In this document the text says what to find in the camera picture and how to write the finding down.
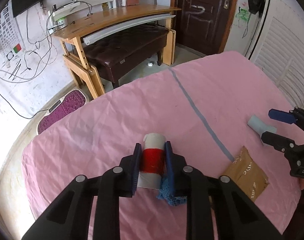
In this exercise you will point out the dark brown tufted bench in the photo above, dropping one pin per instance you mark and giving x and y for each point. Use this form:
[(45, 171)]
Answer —
[(114, 56)]

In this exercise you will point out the purple foot massage mat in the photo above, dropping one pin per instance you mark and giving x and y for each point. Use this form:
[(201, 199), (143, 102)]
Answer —
[(65, 105)]

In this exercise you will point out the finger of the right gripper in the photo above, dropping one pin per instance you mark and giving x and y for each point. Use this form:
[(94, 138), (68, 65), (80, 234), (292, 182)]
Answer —
[(278, 142), (286, 117)]

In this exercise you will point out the brown entrance door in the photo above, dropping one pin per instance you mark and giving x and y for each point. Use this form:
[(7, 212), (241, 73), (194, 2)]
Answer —
[(204, 25)]

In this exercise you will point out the red white paper roll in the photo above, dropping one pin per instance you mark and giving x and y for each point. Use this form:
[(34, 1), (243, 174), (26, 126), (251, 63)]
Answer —
[(152, 161)]

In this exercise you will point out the white louvered cabinet door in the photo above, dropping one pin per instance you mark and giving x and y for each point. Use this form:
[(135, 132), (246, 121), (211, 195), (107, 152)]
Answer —
[(276, 46)]

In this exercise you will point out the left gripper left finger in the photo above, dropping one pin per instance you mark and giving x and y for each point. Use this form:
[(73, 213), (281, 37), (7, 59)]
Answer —
[(68, 216)]

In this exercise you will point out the wooden desk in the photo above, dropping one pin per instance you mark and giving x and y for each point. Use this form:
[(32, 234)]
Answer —
[(101, 24)]

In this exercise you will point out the pink tablecloth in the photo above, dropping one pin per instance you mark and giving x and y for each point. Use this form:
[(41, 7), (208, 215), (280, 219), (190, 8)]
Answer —
[(202, 107)]

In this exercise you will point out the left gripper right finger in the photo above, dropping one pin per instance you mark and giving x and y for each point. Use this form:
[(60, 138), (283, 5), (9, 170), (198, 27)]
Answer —
[(216, 207)]

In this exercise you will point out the eye chart poster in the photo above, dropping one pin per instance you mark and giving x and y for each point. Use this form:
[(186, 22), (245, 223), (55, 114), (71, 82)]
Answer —
[(11, 43)]

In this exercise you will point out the brown paper mailer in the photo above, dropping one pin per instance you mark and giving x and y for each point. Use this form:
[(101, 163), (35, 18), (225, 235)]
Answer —
[(250, 178)]

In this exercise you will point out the blue scrap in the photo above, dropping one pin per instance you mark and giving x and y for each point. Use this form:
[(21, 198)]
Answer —
[(166, 194)]

